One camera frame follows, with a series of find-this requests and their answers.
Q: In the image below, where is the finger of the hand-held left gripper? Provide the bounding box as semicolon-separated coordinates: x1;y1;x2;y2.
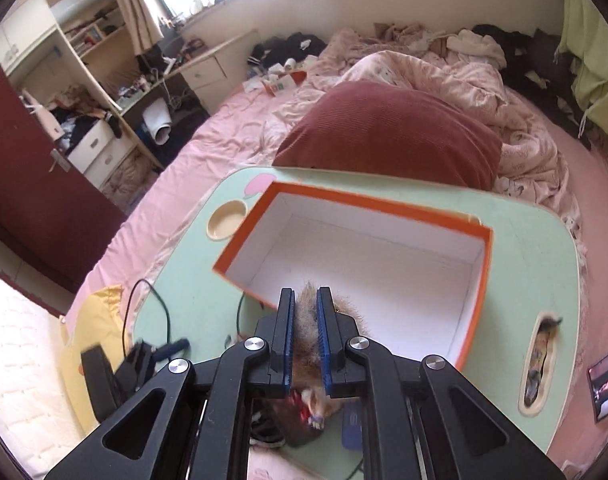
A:
153;338;191;362

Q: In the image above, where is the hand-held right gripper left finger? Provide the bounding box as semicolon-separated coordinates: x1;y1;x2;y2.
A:
44;287;297;480

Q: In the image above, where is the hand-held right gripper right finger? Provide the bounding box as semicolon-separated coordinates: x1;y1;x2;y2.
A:
316;286;567;480

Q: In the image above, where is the brown furry plush toy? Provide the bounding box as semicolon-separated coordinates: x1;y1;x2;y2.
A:
293;281;373;427

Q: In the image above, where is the blue case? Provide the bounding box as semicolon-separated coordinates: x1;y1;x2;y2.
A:
341;399;364;452

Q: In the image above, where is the dark brown snack packet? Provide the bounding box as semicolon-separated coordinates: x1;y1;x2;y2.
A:
275;390;328;449

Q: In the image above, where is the black lace trimmed cloth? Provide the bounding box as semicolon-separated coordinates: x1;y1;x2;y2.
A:
248;409;286;449

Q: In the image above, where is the orange cardboard box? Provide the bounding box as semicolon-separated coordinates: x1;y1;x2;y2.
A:
213;182;494;373

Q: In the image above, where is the mint green cartoon desktop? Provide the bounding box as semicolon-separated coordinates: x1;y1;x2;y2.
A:
126;165;582;480

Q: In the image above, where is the yellow cloth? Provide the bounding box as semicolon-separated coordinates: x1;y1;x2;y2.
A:
59;284;137;436

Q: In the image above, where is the white quilted mattress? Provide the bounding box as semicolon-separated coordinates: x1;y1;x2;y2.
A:
0;272;102;468

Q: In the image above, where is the pile of small trinkets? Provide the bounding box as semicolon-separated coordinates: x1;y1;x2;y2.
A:
523;314;565;406

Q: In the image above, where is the maroon wooden door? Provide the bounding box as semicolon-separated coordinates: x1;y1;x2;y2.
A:
0;64;128;294

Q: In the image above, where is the white drawer unit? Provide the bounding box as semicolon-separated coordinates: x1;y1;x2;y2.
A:
66;119;140;188

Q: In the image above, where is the white paper roll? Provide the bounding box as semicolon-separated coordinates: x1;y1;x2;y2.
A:
142;99;176;147

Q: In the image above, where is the maroon pillow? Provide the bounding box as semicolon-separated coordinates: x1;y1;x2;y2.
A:
272;80;503;192

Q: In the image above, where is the heap of mixed clothes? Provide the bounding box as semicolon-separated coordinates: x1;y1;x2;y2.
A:
21;85;120;153

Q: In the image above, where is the orange carton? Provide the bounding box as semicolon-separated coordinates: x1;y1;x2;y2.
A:
263;71;309;97

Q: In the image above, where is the cream desk with drawers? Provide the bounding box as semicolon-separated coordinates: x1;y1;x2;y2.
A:
116;30;261;171

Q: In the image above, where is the black smartphone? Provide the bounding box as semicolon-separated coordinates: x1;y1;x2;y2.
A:
586;351;608;422

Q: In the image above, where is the crumpled pink quilt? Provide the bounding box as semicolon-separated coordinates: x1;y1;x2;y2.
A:
271;27;585;241

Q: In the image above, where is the black monitor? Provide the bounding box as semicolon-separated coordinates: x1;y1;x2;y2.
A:
156;34;186;57

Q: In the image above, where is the beige curtain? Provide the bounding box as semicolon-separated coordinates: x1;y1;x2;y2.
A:
95;0;166;57

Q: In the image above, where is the pile of black clothes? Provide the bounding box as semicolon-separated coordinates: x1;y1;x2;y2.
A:
470;24;601;152

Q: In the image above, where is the cream shelf unit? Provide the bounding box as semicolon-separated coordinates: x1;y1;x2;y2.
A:
0;0;145;126

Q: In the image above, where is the lime green hanging garment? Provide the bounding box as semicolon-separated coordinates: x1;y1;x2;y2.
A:
556;0;608;147

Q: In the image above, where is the black cable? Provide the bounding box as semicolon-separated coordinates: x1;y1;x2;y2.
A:
123;278;173;357

